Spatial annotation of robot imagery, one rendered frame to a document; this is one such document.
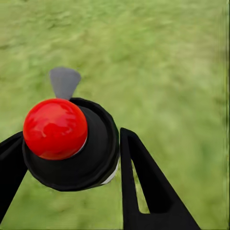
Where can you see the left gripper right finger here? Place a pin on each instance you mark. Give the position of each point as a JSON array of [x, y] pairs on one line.
[[167, 211]]

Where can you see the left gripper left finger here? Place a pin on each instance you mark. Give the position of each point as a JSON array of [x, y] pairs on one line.
[[12, 170]]

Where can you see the pesticide atomizer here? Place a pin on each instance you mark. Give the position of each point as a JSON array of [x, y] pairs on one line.
[[70, 144]]

